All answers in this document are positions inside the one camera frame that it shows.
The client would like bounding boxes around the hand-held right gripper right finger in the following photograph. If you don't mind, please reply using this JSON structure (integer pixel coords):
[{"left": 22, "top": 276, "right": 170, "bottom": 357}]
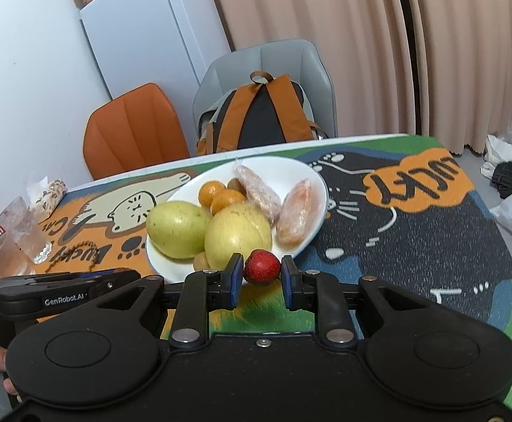
[{"left": 281, "top": 255, "right": 421, "bottom": 347}]

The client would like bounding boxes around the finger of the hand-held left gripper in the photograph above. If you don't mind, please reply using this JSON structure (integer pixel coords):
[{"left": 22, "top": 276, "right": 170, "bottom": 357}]
[{"left": 78, "top": 269, "right": 142, "bottom": 293}]

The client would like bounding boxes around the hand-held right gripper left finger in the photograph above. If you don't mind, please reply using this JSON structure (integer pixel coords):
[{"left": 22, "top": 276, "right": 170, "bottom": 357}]
[{"left": 87, "top": 252, "right": 244, "bottom": 346}]

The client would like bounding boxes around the small red fruit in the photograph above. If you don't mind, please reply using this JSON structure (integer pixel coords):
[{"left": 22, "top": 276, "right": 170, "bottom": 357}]
[{"left": 244, "top": 250, "right": 281, "bottom": 286}]

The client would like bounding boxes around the round yellow mango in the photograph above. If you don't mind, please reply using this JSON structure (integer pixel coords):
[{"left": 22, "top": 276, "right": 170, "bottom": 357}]
[{"left": 204, "top": 202, "right": 273, "bottom": 269}]

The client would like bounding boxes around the short salmon pink wedge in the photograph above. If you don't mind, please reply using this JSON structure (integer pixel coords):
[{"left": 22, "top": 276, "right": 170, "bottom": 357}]
[{"left": 276, "top": 179, "right": 314, "bottom": 244}]

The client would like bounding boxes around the greenish yellow mango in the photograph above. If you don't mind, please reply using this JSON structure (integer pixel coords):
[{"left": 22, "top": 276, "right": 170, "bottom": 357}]
[{"left": 146, "top": 201, "right": 213, "bottom": 259}]

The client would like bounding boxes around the small orange mandarin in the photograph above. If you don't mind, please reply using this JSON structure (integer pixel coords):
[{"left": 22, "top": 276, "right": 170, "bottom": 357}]
[
  {"left": 211, "top": 189, "right": 248, "bottom": 217},
  {"left": 199, "top": 180, "right": 228, "bottom": 207}
]

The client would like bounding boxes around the long pale pink wedge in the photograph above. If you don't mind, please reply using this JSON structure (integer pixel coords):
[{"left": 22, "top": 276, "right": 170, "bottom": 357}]
[{"left": 234, "top": 165, "right": 282, "bottom": 225}]

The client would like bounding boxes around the white bowl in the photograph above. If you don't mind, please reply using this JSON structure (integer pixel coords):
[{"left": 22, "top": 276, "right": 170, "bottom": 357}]
[{"left": 146, "top": 156, "right": 329, "bottom": 284}]

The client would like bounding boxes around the clear drinking glass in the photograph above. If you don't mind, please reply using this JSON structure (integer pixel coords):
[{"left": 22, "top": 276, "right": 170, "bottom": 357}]
[
  {"left": 1, "top": 196, "right": 52, "bottom": 264},
  {"left": 0, "top": 229, "right": 34, "bottom": 277}
]

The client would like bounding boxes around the orange chair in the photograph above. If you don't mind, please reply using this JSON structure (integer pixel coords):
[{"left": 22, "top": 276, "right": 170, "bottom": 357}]
[{"left": 84, "top": 83, "right": 191, "bottom": 181}]

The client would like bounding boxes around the orange and black backpack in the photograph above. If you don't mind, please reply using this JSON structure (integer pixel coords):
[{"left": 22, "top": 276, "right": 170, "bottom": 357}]
[{"left": 197, "top": 71, "right": 329, "bottom": 156}]

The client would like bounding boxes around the grey chair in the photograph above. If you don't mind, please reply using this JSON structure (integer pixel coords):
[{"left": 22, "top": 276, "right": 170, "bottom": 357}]
[{"left": 193, "top": 39, "right": 339, "bottom": 156}]

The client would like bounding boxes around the white refrigerator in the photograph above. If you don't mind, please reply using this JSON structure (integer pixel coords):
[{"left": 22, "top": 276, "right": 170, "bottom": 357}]
[{"left": 79, "top": 0, "right": 232, "bottom": 100}]

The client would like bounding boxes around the crumpled clear plastic bag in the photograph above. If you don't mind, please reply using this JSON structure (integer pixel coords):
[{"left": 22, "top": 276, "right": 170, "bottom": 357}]
[{"left": 480, "top": 119, "right": 512, "bottom": 177}]

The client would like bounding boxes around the pink curtain panel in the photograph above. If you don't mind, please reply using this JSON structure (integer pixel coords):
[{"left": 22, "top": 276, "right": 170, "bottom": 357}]
[
  {"left": 203, "top": 0, "right": 417, "bottom": 137},
  {"left": 403, "top": 0, "right": 512, "bottom": 154}
]

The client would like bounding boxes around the brown bead string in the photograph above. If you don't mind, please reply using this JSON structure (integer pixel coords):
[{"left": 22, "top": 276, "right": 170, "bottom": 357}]
[{"left": 40, "top": 239, "right": 107, "bottom": 273}]

